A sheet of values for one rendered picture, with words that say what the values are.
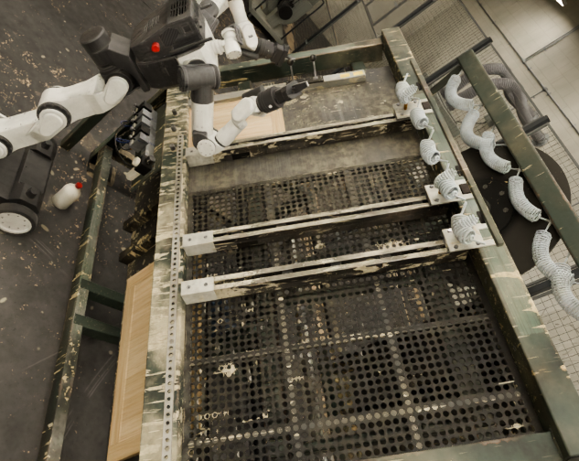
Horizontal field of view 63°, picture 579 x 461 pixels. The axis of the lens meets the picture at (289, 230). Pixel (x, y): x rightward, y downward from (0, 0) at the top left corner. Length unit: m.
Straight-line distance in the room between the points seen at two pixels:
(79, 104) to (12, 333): 1.07
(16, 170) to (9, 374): 0.99
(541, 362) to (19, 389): 2.05
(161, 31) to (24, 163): 1.11
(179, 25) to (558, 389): 1.78
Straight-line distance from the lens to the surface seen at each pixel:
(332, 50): 2.83
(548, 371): 1.66
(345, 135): 2.29
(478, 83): 2.95
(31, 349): 2.54
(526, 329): 1.71
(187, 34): 2.04
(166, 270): 1.94
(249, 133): 2.41
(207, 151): 2.04
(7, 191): 2.65
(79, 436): 2.54
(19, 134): 2.54
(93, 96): 2.28
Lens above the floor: 2.13
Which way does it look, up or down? 27 degrees down
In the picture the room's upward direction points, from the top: 59 degrees clockwise
